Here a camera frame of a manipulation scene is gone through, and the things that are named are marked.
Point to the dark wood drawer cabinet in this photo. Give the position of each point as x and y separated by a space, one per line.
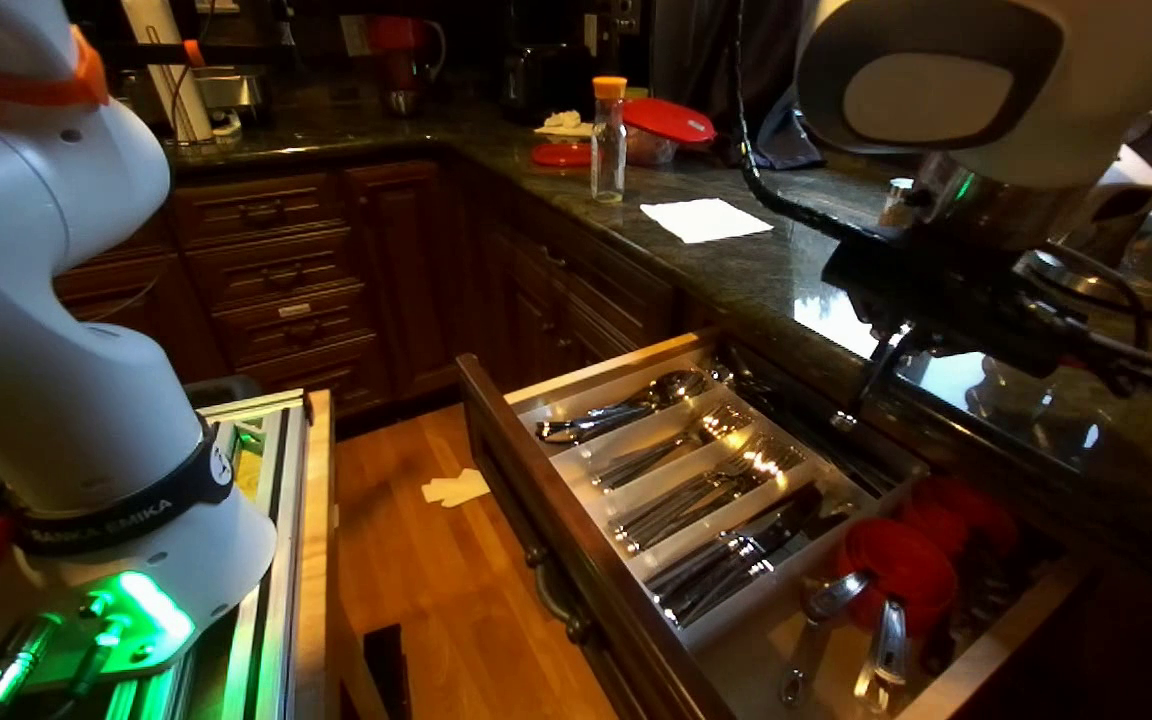
281 282

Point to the metal can opener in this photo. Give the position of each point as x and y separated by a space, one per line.
868 642

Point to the white paper napkin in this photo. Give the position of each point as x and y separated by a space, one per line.
705 220

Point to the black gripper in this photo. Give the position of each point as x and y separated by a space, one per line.
963 300

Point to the silver table spoon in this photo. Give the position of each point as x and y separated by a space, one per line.
616 418

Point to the aluminium robot cart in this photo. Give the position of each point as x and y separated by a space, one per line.
288 560

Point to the grey utensil organizer tray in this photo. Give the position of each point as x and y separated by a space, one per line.
739 480

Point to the grey countertop appliance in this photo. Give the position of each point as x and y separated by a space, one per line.
223 96

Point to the dark wood base cabinet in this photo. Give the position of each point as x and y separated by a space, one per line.
579 284

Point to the wooden kitchen drawer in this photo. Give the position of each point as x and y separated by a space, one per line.
579 532

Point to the silver table knife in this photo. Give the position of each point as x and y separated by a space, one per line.
742 552

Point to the person in dark clothing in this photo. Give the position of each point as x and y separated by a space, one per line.
723 52

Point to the silver fork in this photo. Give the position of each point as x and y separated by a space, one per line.
700 500

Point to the white paper scrap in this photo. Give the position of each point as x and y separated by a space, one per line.
458 491

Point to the silver teaspoon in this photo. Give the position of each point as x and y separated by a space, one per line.
671 449

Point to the red utensil in drawer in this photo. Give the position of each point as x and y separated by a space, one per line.
920 552

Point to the glass bottle orange cap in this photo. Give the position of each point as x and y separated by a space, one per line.
610 145

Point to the red electric kettle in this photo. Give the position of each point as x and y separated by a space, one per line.
403 62

